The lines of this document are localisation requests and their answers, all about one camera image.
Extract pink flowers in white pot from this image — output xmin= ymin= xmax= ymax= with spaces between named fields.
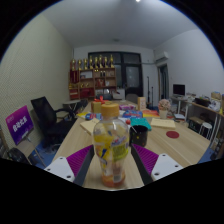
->
xmin=157 ymin=98 xmax=172 ymax=120

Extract yellow-capped orange drink bottle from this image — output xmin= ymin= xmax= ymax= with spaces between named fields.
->
xmin=92 ymin=103 xmax=130 ymax=189

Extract purple sign board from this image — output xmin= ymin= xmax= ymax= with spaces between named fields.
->
xmin=4 ymin=105 xmax=35 ymax=146

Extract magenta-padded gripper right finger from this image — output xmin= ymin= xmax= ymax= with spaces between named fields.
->
xmin=130 ymin=143 xmax=184 ymax=186

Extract blue and red booklet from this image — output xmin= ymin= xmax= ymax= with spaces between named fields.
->
xmin=84 ymin=112 xmax=103 ymax=121
xmin=122 ymin=110 xmax=144 ymax=119

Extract black mug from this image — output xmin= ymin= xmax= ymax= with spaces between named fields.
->
xmin=128 ymin=124 xmax=149 ymax=148

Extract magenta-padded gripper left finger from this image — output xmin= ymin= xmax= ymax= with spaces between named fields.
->
xmin=44 ymin=144 xmax=96 ymax=188

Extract black office chair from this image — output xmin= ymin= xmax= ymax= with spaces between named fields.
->
xmin=30 ymin=96 xmax=78 ymax=148

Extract wooden shelf unit with trophies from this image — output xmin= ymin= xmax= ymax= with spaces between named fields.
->
xmin=68 ymin=54 xmax=118 ymax=101

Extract teal notebook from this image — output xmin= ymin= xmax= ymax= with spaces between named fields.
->
xmin=129 ymin=117 xmax=153 ymax=132

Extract white wall air conditioner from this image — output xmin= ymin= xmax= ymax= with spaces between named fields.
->
xmin=153 ymin=50 xmax=170 ymax=63

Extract flat round red coaster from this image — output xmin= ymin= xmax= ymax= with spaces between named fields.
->
xmin=165 ymin=130 xmax=180 ymax=140

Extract yellow gift box red ribbon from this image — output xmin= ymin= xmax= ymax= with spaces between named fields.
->
xmin=90 ymin=96 xmax=108 ymax=114

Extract wooden side desk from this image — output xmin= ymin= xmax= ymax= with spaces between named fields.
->
xmin=169 ymin=94 xmax=224 ymax=158

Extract black framed glass door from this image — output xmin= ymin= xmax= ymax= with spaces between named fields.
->
xmin=88 ymin=51 xmax=144 ymax=98

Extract black printer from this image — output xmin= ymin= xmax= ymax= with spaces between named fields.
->
xmin=194 ymin=97 xmax=211 ymax=108

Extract white round stool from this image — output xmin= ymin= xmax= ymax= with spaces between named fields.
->
xmin=199 ymin=121 xmax=213 ymax=138

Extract pink wrapped package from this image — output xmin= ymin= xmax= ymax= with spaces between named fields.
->
xmin=119 ymin=104 xmax=136 ymax=111

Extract red-tipped white stick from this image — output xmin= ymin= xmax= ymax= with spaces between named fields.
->
xmin=125 ymin=119 xmax=137 ymax=133

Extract small brown carton box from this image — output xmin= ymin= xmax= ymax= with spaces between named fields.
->
xmin=137 ymin=96 xmax=148 ymax=111

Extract black computer monitor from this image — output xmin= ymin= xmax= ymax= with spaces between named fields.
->
xmin=172 ymin=83 xmax=186 ymax=98

